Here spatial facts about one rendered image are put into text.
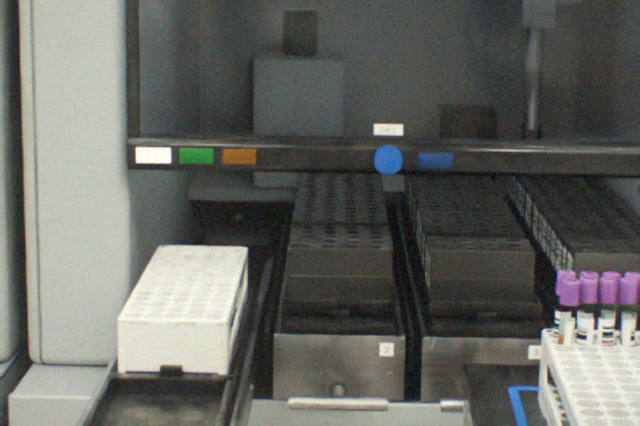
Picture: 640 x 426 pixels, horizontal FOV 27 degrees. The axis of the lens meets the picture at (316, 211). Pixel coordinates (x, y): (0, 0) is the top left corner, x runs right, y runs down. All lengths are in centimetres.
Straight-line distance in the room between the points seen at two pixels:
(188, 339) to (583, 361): 36
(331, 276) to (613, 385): 48
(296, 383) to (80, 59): 41
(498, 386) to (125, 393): 33
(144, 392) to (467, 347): 35
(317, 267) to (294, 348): 10
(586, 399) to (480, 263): 47
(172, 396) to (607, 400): 41
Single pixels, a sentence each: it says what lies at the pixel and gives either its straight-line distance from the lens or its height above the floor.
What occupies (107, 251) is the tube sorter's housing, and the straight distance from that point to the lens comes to 146.
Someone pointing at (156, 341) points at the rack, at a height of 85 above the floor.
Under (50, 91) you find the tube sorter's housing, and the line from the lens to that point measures 144.
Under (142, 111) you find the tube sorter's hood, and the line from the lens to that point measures 141.
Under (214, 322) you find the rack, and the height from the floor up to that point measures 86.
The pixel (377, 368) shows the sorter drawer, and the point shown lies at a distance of 138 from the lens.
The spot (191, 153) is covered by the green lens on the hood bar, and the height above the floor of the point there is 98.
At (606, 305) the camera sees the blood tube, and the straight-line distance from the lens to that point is 112.
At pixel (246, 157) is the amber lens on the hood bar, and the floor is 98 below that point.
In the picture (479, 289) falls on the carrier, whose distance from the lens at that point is 144.
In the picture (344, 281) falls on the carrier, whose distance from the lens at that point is 143.
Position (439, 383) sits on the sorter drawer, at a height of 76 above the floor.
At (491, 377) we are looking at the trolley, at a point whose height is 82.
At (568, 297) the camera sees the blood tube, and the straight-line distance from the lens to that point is 110.
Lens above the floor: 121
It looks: 12 degrees down
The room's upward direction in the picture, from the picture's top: 1 degrees clockwise
